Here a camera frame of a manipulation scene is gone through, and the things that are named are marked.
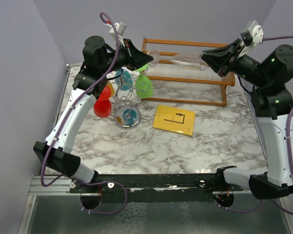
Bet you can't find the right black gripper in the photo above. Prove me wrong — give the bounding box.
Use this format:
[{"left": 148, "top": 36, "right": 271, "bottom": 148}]
[{"left": 200, "top": 38, "right": 270, "bottom": 87}]

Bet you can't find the red plastic wine glass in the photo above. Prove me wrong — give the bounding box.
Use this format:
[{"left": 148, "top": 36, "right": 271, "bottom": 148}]
[{"left": 94, "top": 86, "right": 112, "bottom": 118}]

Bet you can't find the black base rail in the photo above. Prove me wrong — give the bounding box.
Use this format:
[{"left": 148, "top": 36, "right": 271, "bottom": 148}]
[{"left": 70, "top": 173, "right": 243, "bottom": 203}]

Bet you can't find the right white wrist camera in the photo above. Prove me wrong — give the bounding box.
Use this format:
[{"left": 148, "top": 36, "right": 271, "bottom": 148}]
[{"left": 238, "top": 20, "right": 264, "bottom": 58}]

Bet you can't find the green plastic wine glass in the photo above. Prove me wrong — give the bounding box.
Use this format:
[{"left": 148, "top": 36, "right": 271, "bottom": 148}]
[{"left": 135, "top": 64, "right": 153, "bottom": 99}]

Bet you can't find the wooden shelf rack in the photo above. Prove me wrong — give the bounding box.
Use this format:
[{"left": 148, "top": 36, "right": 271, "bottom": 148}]
[{"left": 142, "top": 38, "right": 235, "bottom": 107}]

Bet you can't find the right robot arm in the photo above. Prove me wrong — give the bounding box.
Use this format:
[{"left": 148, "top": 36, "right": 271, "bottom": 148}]
[{"left": 201, "top": 39, "right": 293, "bottom": 199}]

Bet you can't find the chrome wine glass rack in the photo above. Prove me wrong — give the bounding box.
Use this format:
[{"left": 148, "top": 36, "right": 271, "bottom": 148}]
[{"left": 108, "top": 72, "right": 141, "bottom": 130}]

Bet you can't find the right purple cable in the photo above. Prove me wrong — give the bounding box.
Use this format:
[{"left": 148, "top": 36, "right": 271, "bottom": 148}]
[{"left": 214, "top": 35, "right": 293, "bottom": 215}]

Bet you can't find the clear champagne flute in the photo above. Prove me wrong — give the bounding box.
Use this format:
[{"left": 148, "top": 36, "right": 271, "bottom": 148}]
[{"left": 146, "top": 49, "right": 208, "bottom": 71}]

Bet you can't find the orange plastic wine glass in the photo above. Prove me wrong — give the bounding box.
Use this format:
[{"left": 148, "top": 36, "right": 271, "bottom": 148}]
[{"left": 107, "top": 83, "right": 115, "bottom": 98}]

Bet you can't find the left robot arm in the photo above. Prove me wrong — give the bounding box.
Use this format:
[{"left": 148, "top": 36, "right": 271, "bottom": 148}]
[{"left": 33, "top": 36, "right": 153, "bottom": 193}]

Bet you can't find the yellow book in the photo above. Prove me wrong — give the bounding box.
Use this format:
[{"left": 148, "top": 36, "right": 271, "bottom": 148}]
[{"left": 152, "top": 105, "right": 195, "bottom": 136}]

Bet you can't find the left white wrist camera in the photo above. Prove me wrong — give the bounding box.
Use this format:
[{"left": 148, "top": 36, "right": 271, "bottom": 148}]
[{"left": 106, "top": 20, "right": 127, "bottom": 47}]

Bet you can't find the purple cable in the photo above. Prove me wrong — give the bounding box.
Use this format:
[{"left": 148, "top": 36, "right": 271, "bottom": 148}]
[
  {"left": 214, "top": 35, "right": 293, "bottom": 215},
  {"left": 40, "top": 12, "right": 128, "bottom": 215}
]

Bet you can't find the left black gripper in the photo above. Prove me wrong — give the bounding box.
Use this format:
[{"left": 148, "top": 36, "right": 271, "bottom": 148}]
[{"left": 101, "top": 38, "right": 153, "bottom": 75}]

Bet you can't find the blue plastic wine glass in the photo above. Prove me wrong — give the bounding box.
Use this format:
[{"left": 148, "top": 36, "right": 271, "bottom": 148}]
[{"left": 115, "top": 68, "right": 133, "bottom": 91}]

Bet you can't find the clear small glass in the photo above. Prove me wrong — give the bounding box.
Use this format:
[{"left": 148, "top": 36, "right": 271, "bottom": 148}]
[{"left": 219, "top": 133, "right": 232, "bottom": 146}]

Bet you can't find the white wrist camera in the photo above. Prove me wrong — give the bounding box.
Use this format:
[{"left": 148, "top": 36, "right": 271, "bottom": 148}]
[
  {"left": 238, "top": 20, "right": 264, "bottom": 58},
  {"left": 106, "top": 20, "right": 127, "bottom": 47}
]

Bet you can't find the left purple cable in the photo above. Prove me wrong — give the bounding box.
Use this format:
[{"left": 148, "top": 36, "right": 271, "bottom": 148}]
[{"left": 40, "top": 12, "right": 128, "bottom": 215}]

